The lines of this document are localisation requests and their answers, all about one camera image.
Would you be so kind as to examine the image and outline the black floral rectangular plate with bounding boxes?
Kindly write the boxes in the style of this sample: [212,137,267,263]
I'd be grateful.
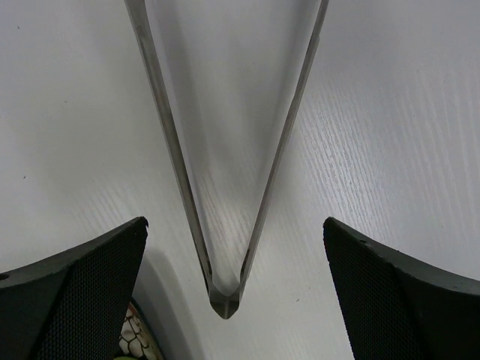
[113,299,165,360]

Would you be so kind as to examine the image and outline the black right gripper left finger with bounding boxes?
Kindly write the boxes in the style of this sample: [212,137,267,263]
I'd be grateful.
[1,217,149,359]

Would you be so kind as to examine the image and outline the stainless steel tongs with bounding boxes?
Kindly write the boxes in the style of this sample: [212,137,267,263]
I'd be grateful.
[125,1,329,319]

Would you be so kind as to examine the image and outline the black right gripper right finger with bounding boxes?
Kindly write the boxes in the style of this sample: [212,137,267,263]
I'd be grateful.
[323,217,479,359]

